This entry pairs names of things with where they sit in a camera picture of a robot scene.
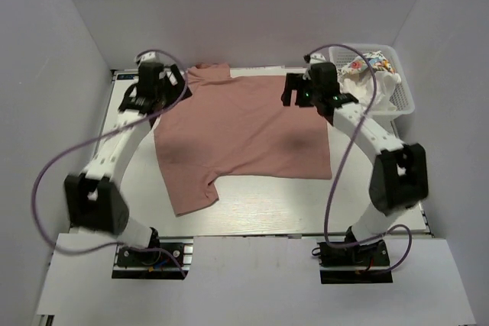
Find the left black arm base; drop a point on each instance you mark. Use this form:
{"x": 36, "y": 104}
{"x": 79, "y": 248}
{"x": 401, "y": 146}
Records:
{"x": 130, "y": 264}

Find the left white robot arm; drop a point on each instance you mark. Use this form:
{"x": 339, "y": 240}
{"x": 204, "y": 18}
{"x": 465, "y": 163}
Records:
{"x": 93, "y": 197}

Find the pink t shirt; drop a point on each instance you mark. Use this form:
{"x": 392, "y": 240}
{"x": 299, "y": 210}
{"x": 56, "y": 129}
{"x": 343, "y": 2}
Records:
{"x": 235, "y": 126}

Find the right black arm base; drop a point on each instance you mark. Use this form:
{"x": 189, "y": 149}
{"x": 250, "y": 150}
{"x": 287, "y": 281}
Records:
{"x": 349, "y": 266}

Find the white colourful print t shirt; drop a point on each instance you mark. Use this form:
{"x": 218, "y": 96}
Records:
{"x": 360, "y": 64}

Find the white plastic basket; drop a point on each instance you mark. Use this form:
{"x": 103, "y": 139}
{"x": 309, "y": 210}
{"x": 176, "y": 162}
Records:
{"x": 402, "y": 97}

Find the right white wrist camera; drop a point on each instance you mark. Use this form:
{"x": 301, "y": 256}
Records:
{"x": 314, "y": 58}

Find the white t shirt black print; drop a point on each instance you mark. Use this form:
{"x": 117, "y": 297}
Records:
{"x": 361, "y": 86}

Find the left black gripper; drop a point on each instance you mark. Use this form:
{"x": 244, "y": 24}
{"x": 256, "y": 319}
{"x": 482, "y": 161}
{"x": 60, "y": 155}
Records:
{"x": 179, "y": 81}

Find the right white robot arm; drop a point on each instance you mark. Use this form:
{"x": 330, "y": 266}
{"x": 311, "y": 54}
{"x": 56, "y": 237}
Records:
{"x": 399, "y": 178}

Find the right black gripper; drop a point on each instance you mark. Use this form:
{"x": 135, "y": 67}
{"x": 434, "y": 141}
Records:
{"x": 296, "y": 82}

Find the blue label sticker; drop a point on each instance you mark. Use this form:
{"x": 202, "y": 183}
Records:
{"x": 126, "y": 76}

